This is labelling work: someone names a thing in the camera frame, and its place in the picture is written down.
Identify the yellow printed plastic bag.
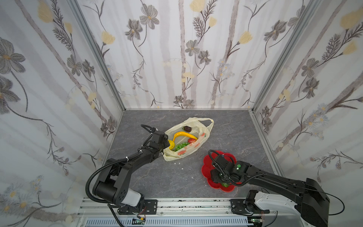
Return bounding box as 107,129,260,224
163,117,214,161

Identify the dark purple fruit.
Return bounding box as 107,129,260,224
183,126,192,132

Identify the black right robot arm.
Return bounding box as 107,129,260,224
209,150,330,227

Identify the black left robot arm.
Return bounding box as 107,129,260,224
85,131,170,213

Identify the red flower-shaped plate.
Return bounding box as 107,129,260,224
201,150,241,193

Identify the green grape bunch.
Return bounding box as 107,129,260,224
173,142,189,151

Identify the yellow banana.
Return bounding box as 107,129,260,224
173,131,198,141

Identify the black left corrugated cable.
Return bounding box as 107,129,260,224
85,157,128,205

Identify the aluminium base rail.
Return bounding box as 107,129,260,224
78,198,313,218

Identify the white slotted cable duct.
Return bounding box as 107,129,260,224
83,217,254,227

